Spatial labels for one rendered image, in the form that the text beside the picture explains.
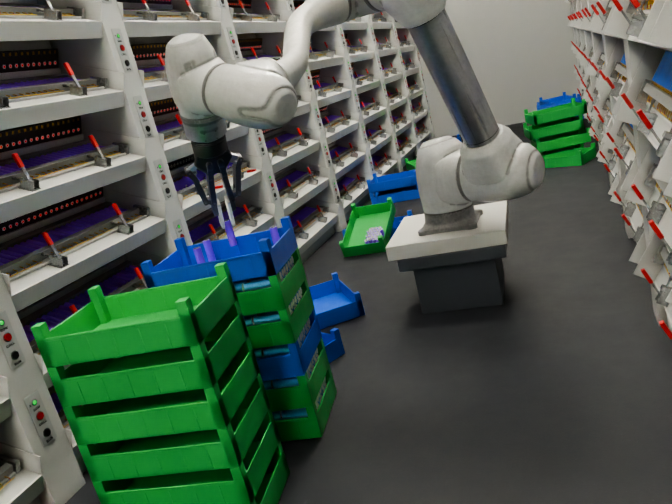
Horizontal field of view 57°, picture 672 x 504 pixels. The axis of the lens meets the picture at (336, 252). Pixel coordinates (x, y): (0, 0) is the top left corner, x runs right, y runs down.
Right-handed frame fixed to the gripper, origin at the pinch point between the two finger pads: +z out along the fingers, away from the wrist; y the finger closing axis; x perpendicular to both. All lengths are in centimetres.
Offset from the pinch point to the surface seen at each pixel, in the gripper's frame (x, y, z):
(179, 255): 5.5, -12.5, 12.2
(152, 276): -9.0, -19.9, 4.7
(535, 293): -14, 85, 51
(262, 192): 90, 30, 57
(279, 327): -27.4, 2.0, 14.3
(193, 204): 54, -2, 30
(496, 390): -50, 45, 35
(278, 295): -25.1, 3.5, 7.3
